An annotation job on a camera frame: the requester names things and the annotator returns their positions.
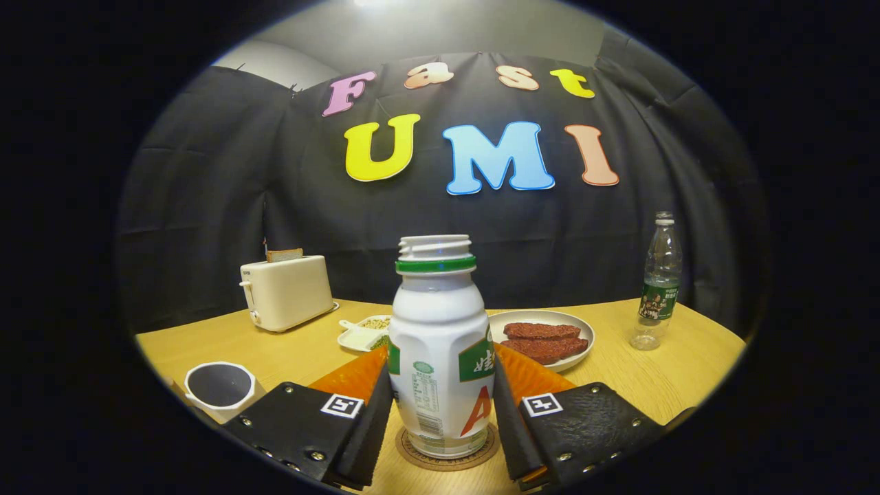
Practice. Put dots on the white juice bottle green label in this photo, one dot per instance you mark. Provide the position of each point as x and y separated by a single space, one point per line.
440 330

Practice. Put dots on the white round plate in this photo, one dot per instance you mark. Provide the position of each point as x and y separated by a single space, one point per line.
584 333

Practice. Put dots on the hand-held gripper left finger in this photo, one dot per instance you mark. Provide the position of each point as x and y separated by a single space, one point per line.
375 433

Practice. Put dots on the reddish brown meat slice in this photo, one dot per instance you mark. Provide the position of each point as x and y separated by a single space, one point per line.
546 350
543 331

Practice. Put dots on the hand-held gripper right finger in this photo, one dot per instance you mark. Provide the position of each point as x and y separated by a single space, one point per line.
509 433

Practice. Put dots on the wooden table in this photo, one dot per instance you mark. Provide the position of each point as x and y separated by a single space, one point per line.
653 385

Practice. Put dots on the white divided dish of beans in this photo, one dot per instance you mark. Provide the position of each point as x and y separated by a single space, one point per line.
357 337

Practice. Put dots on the clear plastic water bottle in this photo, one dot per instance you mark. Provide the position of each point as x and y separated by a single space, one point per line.
658 302

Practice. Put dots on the round cork coaster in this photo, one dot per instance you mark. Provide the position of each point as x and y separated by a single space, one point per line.
447 465

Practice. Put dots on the bread slice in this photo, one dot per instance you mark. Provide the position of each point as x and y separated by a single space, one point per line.
284 255

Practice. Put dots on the cream toaster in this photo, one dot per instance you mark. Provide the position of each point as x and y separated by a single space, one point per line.
289 292

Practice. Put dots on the black backdrop cloth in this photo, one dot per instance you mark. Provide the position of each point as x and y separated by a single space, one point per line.
206 206

